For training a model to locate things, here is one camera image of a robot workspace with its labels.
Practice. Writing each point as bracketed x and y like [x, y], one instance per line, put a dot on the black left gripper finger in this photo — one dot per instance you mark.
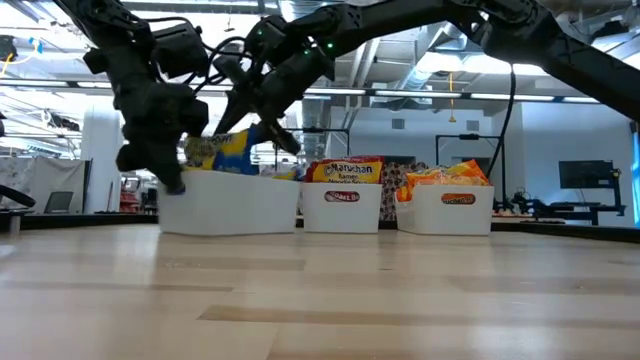
[167, 170]
[132, 157]

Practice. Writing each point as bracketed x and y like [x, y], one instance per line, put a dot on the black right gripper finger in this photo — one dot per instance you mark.
[282, 137]
[235, 112]

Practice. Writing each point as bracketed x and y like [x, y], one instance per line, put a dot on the blue soy sauce ramen pack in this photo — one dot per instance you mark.
[225, 150]

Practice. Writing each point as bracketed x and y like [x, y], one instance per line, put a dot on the red roast beef ramen pack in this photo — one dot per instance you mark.
[345, 171]
[341, 196]

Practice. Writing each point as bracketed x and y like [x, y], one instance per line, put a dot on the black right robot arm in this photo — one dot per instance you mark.
[500, 30]

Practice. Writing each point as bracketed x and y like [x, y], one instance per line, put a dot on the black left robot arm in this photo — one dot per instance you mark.
[115, 35]

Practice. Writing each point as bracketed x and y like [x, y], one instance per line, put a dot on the white building column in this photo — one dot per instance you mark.
[100, 160]

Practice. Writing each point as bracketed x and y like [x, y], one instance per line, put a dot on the white plastic bin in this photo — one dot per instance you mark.
[312, 212]
[425, 220]
[230, 205]

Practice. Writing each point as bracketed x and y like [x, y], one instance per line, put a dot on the grey curtain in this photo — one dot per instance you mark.
[55, 175]

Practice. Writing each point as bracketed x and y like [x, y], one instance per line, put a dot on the grey chair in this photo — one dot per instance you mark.
[58, 202]

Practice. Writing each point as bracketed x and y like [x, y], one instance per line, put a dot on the black white-dotted cloth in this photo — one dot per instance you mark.
[392, 175]

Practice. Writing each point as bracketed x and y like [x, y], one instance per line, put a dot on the long linear ceiling light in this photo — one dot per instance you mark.
[425, 93]

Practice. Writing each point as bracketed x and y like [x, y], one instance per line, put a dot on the dark blue workstation stand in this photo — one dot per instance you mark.
[575, 207]

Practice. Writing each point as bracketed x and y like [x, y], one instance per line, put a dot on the black computer monitor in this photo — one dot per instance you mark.
[585, 173]

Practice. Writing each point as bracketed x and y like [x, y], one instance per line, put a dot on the silver spiral ventilation duct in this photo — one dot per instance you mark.
[314, 127]
[425, 65]

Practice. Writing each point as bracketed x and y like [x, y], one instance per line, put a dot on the black rectangular stand frame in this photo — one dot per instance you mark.
[470, 136]
[325, 130]

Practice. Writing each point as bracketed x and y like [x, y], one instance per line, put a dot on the black aluminium table frame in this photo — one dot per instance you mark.
[75, 220]

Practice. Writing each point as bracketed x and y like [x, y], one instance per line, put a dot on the grey wall vent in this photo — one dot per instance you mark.
[397, 123]
[472, 125]

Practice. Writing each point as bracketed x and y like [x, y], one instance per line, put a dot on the black ceiling camera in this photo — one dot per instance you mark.
[7, 48]

